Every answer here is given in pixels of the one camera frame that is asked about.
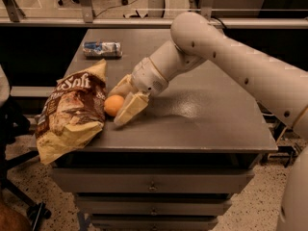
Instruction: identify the yellow frame stand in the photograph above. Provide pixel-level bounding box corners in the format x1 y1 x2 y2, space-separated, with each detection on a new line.
261 113 303 167

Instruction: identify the brown yellow chip bag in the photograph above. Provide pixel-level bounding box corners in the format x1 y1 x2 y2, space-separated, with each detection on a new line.
35 60 107 165

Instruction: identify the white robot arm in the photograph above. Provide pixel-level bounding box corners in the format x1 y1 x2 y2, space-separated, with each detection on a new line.
110 12 308 140

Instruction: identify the grey drawer cabinet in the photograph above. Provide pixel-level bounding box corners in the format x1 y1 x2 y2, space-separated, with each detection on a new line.
29 28 279 231

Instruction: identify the metal railing with posts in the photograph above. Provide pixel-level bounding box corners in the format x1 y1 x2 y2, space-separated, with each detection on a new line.
0 0 308 29

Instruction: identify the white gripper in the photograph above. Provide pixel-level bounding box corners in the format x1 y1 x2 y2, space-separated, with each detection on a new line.
109 58 168 126

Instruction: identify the orange fruit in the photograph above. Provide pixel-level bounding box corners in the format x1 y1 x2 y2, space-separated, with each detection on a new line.
104 95 124 116

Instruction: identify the black office chair left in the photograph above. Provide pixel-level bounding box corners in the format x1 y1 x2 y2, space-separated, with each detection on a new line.
0 66 52 230

